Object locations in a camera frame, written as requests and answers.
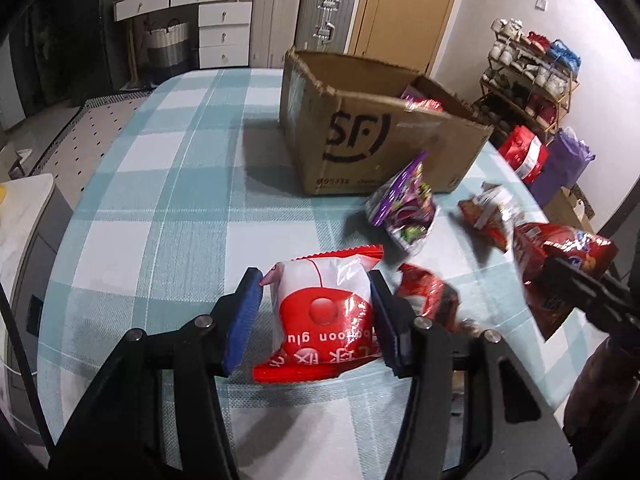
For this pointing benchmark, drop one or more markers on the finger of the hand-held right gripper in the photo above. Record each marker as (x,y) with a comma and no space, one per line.
(575,282)

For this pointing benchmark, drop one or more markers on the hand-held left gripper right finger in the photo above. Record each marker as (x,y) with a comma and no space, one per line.
(387,325)

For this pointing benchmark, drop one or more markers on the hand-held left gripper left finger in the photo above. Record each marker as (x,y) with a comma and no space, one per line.
(245,320)

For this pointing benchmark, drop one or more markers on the red chips bag blue logo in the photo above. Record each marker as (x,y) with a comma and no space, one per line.
(550,240)

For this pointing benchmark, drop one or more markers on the dark red snack packet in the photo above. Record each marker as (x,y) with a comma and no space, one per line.
(430,292)

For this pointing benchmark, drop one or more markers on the red white snack packet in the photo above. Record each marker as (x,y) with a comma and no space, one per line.
(320,305)

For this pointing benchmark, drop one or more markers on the white orange noodle snack packet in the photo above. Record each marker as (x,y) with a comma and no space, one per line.
(492,215)

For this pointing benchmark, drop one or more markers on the large purple snack packet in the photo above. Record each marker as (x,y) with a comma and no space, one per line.
(405,205)

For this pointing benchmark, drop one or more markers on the brown cardboard box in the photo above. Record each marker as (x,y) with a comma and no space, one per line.
(310,125)

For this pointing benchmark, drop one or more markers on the small purple snack packet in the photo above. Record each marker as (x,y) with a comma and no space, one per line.
(422,102)

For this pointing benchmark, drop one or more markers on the person's right forearm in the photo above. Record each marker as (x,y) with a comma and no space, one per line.
(605,390)

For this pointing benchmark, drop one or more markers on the purple gift bag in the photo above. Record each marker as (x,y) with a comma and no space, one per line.
(562,170)

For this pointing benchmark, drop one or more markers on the red gift bag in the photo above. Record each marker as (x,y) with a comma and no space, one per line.
(525,155)

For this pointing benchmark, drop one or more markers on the wooden shoe rack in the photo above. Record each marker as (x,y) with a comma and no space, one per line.
(570,95)

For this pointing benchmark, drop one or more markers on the white-topped side cabinet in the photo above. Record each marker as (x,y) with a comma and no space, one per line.
(30,240)

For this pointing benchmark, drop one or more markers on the white dotted rug black border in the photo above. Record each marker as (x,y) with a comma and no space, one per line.
(85,135)

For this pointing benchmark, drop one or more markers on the white grey woven basket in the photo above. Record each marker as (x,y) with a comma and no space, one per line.
(167,47)

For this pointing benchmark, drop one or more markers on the white desk with drawers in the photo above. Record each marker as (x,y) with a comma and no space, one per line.
(225,30)

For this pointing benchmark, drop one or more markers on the beige hard suitcase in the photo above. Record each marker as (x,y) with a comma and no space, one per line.
(275,20)

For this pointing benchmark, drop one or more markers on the wooden door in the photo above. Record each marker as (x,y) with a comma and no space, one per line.
(400,15)

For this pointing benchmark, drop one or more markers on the silver hard suitcase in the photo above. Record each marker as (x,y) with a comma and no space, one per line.
(322,17)

